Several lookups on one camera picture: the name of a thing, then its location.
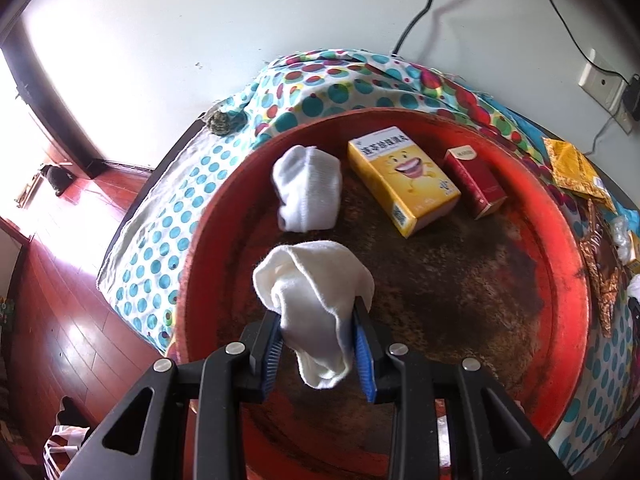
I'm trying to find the black adapter cable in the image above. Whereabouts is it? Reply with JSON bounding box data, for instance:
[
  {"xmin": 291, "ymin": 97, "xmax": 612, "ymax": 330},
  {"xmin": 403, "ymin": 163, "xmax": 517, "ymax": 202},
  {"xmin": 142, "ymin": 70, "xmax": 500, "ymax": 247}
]
[{"xmin": 585, "ymin": 110, "xmax": 622, "ymax": 156}]

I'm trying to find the yellow snack packet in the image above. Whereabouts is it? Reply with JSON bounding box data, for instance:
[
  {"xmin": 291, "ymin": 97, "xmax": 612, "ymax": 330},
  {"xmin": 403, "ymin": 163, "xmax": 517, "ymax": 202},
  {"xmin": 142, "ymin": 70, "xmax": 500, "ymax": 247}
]
[{"xmin": 543, "ymin": 137, "xmax": 618, "ymax": 213}]

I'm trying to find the black power adapter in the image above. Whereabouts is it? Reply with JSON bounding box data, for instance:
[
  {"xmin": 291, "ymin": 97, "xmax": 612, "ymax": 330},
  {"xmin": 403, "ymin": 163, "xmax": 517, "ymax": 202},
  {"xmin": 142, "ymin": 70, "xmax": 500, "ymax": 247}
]
[{"xmin": 622, "ymin": 75, "xmax": 640, "ymax": 122}]

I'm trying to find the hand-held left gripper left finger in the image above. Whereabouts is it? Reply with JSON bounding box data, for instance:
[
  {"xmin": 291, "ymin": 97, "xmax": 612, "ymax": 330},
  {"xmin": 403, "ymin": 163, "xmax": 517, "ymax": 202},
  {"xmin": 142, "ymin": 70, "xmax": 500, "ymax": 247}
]
[{"xmin": 60, "ymin": 312, "xmax": 286, "ymax": 480}]

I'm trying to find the yellow medicine box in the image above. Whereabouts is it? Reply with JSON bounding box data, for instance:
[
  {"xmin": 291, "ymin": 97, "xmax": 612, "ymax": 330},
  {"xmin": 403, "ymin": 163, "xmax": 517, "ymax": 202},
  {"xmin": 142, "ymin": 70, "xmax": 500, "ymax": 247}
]
[{"xmin": 347, "ymin": 126, "xmax": 462, "ymax": 239}]

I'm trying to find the dark frame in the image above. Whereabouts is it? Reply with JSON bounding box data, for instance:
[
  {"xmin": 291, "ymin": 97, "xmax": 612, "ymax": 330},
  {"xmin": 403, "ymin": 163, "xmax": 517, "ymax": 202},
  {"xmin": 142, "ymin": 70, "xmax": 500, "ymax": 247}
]
[{"xmin": 0, "ymin": 25, "xmax": 101, "ymax": 181}]

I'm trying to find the brown snack bag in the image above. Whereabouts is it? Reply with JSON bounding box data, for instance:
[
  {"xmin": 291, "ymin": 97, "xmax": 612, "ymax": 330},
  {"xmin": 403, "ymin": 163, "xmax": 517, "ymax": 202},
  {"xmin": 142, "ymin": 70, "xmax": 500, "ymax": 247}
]
[{"xmin": 580, "ymin": 200, "xmax": 626, "ymax": 338}]

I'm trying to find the black object on floor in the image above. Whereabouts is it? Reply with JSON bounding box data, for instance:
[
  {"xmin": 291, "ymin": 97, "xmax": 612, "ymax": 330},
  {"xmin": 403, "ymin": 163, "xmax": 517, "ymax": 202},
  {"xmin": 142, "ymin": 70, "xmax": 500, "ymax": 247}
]
[{"xmin": 42, "ymin": 164, "xmax": 76, "ymax": 197}]

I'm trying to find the white bag with orange stripes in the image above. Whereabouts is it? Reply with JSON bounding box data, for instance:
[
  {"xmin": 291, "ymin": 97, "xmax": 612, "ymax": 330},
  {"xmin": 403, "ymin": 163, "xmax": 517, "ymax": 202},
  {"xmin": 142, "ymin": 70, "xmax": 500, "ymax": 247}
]
[{"xmin": 44, "ymin": 395, "xmax": 92, "ymax": 480}]

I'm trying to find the round red tray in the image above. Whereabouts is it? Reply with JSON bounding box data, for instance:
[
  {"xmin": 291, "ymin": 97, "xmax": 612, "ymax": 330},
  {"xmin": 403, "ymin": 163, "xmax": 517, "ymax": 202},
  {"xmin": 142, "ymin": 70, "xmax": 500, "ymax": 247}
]
[{"xmin": 172, "ymin": 107, "xmax": 591, "ymax": 480}]

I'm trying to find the dark fuzzy lump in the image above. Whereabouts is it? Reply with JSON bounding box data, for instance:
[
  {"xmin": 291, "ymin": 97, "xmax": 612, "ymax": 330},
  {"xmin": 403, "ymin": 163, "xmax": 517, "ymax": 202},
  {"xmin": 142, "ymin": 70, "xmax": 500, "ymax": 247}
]
[{"xmin": 207, "ymin": 110, "xmax": 234, "ymax": 135}]

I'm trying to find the polka dot cloth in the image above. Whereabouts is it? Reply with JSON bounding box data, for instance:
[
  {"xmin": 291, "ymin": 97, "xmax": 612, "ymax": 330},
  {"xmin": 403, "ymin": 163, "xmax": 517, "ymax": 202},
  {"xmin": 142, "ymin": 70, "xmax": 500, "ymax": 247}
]
[{"xmin": 97, "ymin": 49, "xmax": 640, "ymax": 476}]

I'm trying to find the long black cable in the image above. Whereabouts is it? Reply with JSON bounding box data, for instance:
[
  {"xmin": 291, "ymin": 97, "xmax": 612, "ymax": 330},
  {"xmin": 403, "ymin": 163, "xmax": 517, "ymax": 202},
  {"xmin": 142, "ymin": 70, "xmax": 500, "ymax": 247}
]
[{"xmin": 535, "ymin": 0, "xmax": 632, "ymax": 86}]

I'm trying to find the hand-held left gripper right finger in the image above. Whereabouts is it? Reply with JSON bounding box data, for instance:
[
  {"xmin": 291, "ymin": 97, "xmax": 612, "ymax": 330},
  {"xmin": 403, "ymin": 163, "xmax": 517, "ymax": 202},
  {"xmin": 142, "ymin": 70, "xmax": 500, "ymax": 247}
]
[{"xmin": 352, "ymin": 297, "xmax": 571, "ymax": 480}]

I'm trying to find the small red box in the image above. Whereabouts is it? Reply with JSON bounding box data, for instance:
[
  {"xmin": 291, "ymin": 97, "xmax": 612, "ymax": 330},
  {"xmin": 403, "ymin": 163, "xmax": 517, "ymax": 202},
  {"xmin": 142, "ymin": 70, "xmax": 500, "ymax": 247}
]
[{"xmin": 443, "ymin": 146, "xmax": 508, "ymax": 221}]

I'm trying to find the thin black hanging cable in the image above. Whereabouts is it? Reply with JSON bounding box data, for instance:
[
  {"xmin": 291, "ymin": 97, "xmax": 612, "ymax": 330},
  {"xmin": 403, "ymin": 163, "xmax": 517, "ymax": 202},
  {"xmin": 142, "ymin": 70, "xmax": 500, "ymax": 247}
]
[{"xmin": 390, "ymin": 0, "xmax": 456, "ymax": 57}]

